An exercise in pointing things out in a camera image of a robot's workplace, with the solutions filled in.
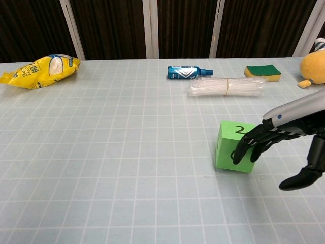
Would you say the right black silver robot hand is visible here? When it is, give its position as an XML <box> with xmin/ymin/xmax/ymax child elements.
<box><xmin>232</xmin><ymin>88</ymin><xmax>325</xmax><ymax>191</ymax></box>

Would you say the green numbered foam cube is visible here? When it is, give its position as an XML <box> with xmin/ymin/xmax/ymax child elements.
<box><xmin>215</xmin><ymin>120</ymin><xmax>257</xmax><ymax>174</ymax></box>

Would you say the yellow plush toy striped shirt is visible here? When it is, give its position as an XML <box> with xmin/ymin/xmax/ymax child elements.
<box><xmin>297</xmin><ymin>37</ymin><xmax>325</xmax><ymax>89</ymax></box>

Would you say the green yellow sponge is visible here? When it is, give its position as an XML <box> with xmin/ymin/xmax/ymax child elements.
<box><xmin>244</xmin><ymin>64</ymin><xmax>283</xmax><ymax>83</ymax></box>

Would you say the bundle of white straws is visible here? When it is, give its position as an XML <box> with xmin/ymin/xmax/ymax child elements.
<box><xmin>187</xmin><ymin>77</ymin><xmax>266</xmax><ymax>98</ymax></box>

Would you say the blue spray bottle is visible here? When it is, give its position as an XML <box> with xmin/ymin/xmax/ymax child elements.
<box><xmin>167</xmin><ymin>65</ymin><xmax>214</xmax><ymax>81</ymax></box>

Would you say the light blue grid tablecloth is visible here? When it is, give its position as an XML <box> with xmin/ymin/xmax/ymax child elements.
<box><xmin>0</xmin><ymin>56</ymin><xmax>325</xmax><ymax>244</ymax></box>

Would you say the yellow snack bag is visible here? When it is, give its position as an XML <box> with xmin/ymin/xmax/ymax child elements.
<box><xmin>0</xmin><ymin>53</ymin><xmax>82</xmax><ymax>90</ymax></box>

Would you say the white metal frame post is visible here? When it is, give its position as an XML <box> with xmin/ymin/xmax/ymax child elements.
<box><xmin>59</xmin><ymin>0</ymin><xmax>86</xmax><ymax>62</ymax></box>
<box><xmin>209</xmin><ymin>0</ymin><xmax>225</xmax><ymax>59</ymax></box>
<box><xmin>294</xmin><ymin>0</ymin><xmax>325</xmax><ymax>57</ymax></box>
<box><xmin>142</xmin><ymin>0</ymin><xmax>159</xmax><ymax>60</ymax></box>

